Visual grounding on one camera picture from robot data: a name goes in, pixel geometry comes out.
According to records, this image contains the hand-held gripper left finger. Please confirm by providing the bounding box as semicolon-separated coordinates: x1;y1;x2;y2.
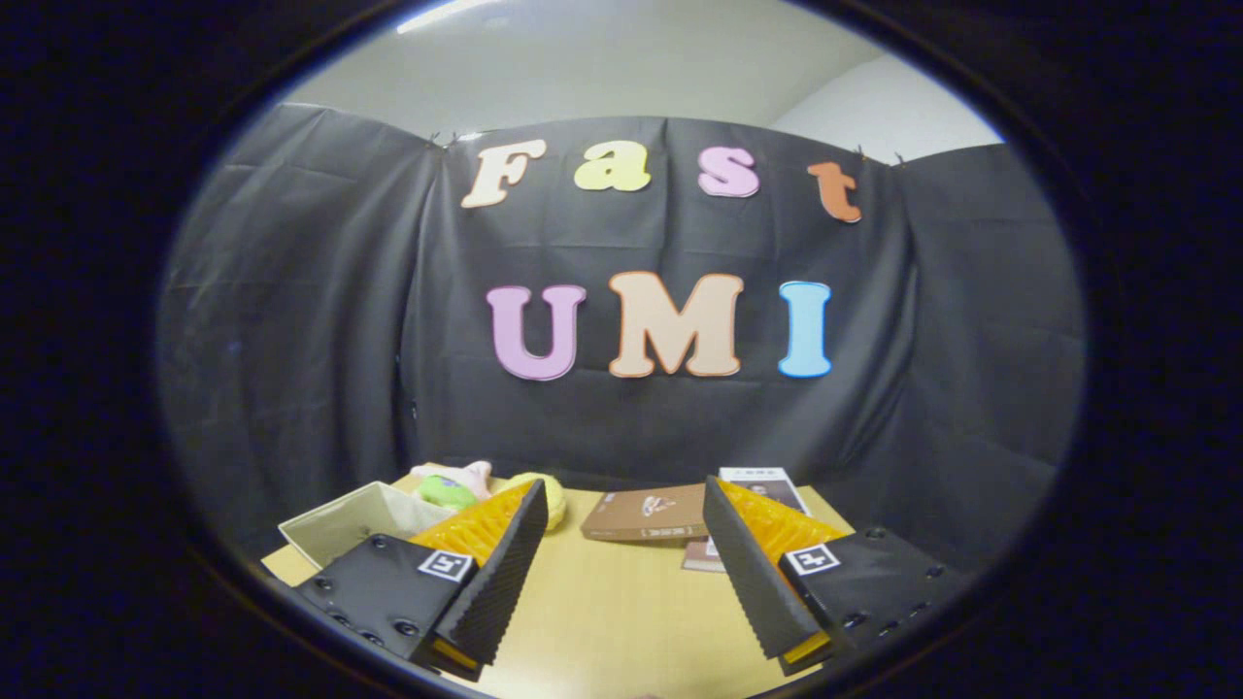
291;479;550;681

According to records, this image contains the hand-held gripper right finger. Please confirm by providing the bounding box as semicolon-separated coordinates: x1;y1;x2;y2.
703;476;972;678

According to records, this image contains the brown beige storage box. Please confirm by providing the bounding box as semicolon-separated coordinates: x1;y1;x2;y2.
279;482;457;571

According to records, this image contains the white book with photo cover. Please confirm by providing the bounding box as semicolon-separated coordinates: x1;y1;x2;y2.
719;467;812;516

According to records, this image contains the pink plush doll yellow hat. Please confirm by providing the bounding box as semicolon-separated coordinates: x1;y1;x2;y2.
410;460;569;532

